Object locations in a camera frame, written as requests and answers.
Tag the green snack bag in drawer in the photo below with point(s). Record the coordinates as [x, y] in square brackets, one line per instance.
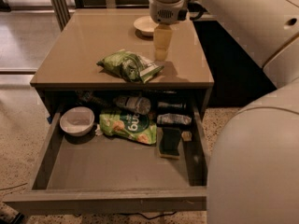
[134, 127]

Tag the open grey top drawer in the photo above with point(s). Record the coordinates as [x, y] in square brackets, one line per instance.
[100, 175]

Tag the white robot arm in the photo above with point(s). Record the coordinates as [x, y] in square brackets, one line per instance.
[253, 173]

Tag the white bowl on cabinet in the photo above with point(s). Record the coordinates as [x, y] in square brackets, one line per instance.
[145, 25]

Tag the grey cabinet with top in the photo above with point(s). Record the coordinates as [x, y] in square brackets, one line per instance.
[92, 35]

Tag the small yellow white item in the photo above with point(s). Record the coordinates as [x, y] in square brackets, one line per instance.
[186, 136]

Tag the clear plastic water bottle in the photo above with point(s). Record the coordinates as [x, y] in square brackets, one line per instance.
[136, 104]

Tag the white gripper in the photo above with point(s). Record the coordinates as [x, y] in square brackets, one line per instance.
[168, 11]

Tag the dark can in drawer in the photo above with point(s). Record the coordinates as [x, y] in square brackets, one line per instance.
[165, 105]

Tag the green jalapeno chip bag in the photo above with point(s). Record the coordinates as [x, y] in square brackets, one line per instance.
[130, 66]

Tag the white bowl in drawer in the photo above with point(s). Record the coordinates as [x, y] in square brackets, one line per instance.
[77, 121]

